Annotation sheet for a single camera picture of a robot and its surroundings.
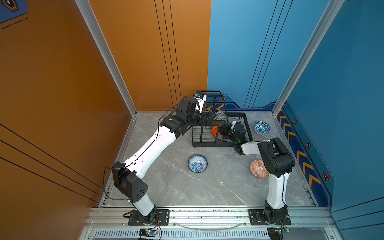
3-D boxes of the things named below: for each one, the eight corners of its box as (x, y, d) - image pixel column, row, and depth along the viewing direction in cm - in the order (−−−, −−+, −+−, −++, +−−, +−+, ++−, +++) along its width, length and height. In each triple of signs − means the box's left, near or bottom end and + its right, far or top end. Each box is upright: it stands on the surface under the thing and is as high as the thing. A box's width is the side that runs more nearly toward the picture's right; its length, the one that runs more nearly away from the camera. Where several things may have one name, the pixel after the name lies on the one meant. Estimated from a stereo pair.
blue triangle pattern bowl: (255, 134, 109) (257, 130, 105) (252, 124, 115) (253, 120, 111) (268, 134, 109) (271, 130, 105) (265, 124, 115) (267, 120, 111)
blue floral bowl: (187, 173, 90) (187, 170, 86) (188, 158, 96) (188, 154, 93) (207, 173, 90) (208, 170, 86) (206, 158, 96) (207, 154, 93)
